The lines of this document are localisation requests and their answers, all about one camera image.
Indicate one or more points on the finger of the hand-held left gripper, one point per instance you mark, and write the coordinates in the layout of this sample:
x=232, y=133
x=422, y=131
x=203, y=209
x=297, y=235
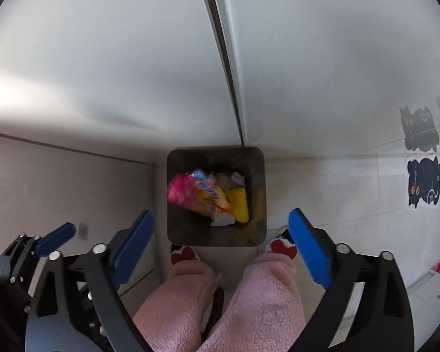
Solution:
x=55, y=240

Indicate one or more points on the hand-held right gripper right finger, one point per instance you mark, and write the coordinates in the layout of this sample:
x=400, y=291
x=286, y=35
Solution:
x=310, y=249

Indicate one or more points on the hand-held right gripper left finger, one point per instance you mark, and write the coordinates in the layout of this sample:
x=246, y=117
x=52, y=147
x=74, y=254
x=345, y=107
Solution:
x=132, y=249

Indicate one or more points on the black square trash bin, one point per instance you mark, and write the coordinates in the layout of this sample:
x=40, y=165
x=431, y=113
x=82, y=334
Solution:
x=212, y=234

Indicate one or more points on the yellow foam fruit net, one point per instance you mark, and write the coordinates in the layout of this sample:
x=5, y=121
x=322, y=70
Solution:
x=239, y=205

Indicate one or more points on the pink orange candy wrapper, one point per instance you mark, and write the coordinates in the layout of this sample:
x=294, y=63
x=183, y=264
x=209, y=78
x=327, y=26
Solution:
x=198, y=194

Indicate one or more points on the clear plastic wrapper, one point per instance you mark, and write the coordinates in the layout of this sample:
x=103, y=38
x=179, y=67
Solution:
x=223, y=180

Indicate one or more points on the small grey label sticker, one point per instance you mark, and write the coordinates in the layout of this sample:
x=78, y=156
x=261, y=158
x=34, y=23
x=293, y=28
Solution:
x=83, y=231

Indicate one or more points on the red bow slipper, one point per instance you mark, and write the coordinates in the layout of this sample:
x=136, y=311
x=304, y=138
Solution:
x=278, y=244
x=185, y=255

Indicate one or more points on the pink fleece pants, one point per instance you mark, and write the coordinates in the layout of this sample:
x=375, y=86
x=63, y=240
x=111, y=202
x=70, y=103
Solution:
x=264, y=300

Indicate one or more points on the black cat floor sticker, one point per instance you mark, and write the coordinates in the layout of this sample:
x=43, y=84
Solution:
x=423, y=183

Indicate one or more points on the white cabinet door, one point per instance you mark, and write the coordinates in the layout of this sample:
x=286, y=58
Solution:
x=333, y=55
x=106, y=51

